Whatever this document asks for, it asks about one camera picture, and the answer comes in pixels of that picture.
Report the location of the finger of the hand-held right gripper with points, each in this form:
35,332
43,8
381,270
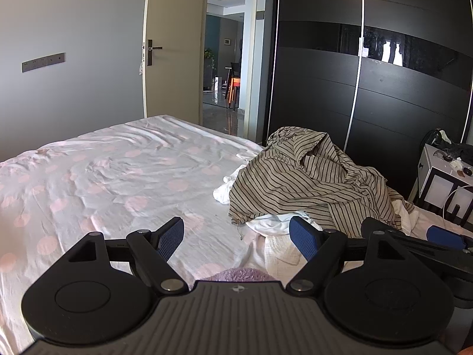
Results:
425,247
445,236

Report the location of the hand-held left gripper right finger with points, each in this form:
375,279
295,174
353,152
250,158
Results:
303,238

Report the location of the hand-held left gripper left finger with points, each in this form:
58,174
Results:
172,238

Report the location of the beige striped shirt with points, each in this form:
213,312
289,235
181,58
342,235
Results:
295,177

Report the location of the white garment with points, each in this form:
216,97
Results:
273,223

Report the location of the white black nightstand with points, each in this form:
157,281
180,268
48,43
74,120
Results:
432,170

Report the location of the purple fluffy sweater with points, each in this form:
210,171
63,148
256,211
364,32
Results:
236,274

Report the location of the white crumpled tissue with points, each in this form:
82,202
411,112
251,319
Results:
456,162

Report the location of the pink dotted white bed sheet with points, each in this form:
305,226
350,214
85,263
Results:
111,177

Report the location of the black sliding wardrobe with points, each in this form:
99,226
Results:
314,100

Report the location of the cream door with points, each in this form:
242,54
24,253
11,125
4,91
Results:
173,81

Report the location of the orange chair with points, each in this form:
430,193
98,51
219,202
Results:
232,92

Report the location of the green house plant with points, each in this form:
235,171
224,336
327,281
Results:
209,59

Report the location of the grey wall switch panel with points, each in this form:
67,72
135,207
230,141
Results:
43,62

